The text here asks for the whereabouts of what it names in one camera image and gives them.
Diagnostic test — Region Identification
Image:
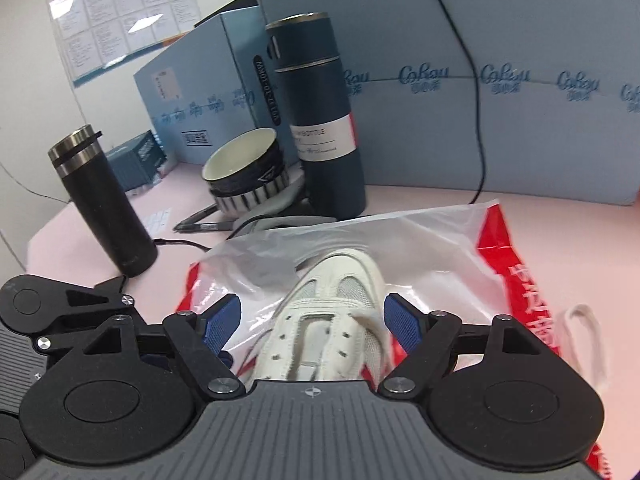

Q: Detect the light blue box with label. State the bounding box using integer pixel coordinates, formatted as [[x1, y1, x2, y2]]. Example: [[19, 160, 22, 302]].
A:
[[132, 9, 306, 163]]

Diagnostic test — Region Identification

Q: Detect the black pen with white label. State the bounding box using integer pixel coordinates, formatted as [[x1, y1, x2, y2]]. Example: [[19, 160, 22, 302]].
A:
[[177, 220, 236, 234]]

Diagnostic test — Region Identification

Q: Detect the black charging cable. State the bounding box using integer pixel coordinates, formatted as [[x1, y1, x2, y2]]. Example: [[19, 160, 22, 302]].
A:
[[152, 212, 271, 256]]

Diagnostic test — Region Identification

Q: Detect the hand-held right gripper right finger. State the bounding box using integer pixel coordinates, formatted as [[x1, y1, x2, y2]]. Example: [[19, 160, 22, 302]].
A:
[[377, 292, 556, 401]]

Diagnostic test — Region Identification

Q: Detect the black hanging cable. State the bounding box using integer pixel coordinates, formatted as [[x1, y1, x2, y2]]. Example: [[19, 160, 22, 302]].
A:
[[419, 0, 488, 203]]

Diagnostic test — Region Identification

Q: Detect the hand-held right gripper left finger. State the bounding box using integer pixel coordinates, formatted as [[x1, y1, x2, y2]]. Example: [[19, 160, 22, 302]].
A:
[[80, 292, 246, 402]]

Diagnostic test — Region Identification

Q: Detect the dark blue vacuum bottle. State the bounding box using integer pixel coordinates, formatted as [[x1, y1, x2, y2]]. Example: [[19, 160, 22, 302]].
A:
[[264, 11, 367, 221]]

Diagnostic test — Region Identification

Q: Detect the red and white plastic bag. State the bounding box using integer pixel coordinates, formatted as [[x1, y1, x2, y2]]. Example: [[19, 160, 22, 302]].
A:
[[172, 199, 615, 480]]

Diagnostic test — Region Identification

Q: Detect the dark blue ceramic bowl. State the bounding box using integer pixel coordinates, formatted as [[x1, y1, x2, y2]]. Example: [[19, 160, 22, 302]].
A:
[[201, 127, 290, 198]]

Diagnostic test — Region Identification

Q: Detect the black marker pen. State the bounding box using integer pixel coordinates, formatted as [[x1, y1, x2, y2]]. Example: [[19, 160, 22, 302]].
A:
[[172, 205, 221, 231]]

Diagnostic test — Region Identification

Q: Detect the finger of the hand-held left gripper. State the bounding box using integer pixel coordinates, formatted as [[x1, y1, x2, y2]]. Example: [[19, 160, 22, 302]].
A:
[[37, 287, 136, 361]]

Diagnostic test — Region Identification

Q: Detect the large light blue cardboard box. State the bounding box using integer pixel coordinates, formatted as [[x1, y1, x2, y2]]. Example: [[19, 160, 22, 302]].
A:
[[256, 0, 640, 207]]

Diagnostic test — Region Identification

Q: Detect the wall poster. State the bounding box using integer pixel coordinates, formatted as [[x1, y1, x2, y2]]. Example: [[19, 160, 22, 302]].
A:
[[48, 0, 203, 90]]

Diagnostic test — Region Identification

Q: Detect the striped ceramic bowl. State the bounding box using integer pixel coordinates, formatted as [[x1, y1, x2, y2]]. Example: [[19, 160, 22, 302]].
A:
[[212, 170, 293, 218]]

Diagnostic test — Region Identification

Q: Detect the small teal box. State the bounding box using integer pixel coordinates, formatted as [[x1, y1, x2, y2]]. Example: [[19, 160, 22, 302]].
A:
[[106, 130, 168, 192]]

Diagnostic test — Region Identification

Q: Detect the white paper slip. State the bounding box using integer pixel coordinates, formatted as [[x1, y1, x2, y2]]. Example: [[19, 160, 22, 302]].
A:
[[145, 206, 173, 233]]

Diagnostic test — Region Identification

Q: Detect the black thermos bottle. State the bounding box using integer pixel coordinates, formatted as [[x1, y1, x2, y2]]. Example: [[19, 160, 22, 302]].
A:
[[47, 125, 160, 278]]

